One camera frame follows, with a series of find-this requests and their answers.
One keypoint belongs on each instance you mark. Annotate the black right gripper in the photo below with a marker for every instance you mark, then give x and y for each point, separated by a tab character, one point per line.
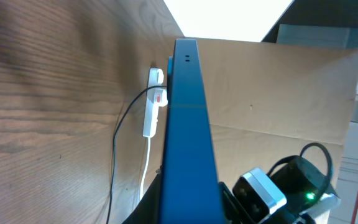
233	211

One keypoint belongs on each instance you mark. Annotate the blue Galaxy smartphone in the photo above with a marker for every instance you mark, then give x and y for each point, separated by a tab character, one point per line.
189	190

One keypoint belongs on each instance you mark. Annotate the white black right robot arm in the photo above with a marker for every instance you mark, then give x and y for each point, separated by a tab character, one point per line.
293	194

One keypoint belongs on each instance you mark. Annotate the white power strip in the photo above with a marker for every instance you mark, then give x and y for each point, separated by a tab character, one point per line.
150	118

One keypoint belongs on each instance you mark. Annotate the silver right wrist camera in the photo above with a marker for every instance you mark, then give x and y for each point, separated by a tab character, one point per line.
258	195

